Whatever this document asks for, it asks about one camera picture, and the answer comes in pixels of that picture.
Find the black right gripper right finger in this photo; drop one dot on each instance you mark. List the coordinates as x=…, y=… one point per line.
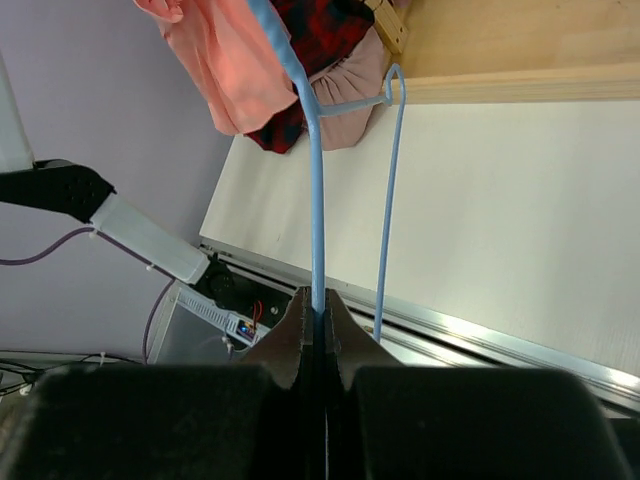
x=348, y=346

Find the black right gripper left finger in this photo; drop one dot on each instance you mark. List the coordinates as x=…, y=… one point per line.
x=280, y=350

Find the blue hanger with pink skirt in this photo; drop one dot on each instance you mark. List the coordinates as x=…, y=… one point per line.
x=395, y=91

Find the dusty pink ruffled garment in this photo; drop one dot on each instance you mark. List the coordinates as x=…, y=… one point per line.
x=358, y=76

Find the salmon pink skirt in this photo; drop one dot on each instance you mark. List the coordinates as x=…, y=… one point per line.
x=228, y=57

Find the red black plaid skirt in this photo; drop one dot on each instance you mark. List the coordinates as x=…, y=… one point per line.
x=322, y=34

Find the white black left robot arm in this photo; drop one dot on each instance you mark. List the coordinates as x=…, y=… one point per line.
x=80, y=192

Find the wooden clothes rack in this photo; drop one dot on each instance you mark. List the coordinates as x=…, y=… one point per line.
x=505, y=51

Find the aluminium mounting rail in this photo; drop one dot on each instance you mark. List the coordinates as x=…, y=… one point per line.
x=610, y=385

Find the white slotted cable duct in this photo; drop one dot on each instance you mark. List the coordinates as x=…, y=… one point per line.
x=231, y=324

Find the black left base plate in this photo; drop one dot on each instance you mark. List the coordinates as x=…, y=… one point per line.
x=250, y=295

